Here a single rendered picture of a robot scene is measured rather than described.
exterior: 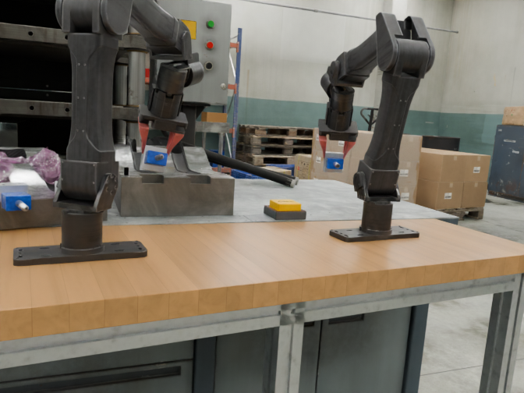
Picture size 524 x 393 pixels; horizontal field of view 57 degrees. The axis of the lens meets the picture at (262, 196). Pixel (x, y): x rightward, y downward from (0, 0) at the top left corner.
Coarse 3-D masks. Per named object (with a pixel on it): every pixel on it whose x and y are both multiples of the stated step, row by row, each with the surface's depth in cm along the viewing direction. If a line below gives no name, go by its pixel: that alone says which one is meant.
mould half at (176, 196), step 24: (120, 144) 136; (120, 168) 124; (168, 168) 130; (192, 168) 132; (120, 192) 108; (144, 192) 108; (168, 192) 110; (192, 192) 112; (216, 192) 114; (144, 216) 109
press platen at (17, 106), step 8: (0, 104) 166; (8, 104) 167; (16, 104) 168; (24, 104) 169; (32, 104) 170; (40, 104) 171; (48, 104) 172; (56, 104) 173; (64, 104) 173; (112, 104) 239; (120, 104) 237; (0, 112) 167; (8, 112) 168; (16, 112) 169; (24, 112) 169; (32, 112) 170; (40, 112) 171; (48, 112) 172; (56, 112) 173; (64, 112) 174; (112, 112) 176; (120, 112) 175; (128, 112) 174; (136, 112) 174; (128, 120) 175; (136, 120) 175
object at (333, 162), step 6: (330, 156) 133; (336, 156) 133; (342, 156) 133; (324, 162) 133; (330, 162) 129; (336, 162) 127; (342, 162) 129; (324, 168) 134; (330, 168) 130; (336, 168) 130; (342, 168) 130
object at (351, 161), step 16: (336, 144) 534; (368, 144) 482; (416, 144) 494; (320, 160) 563; (352, 160) 506; (400, 160) 489; (416, 160) 499; (320, 176) 562; (336, 176) 533; (352, 176) 507; (400, 176) 493; (416, 176) 503; (400, 192) 495
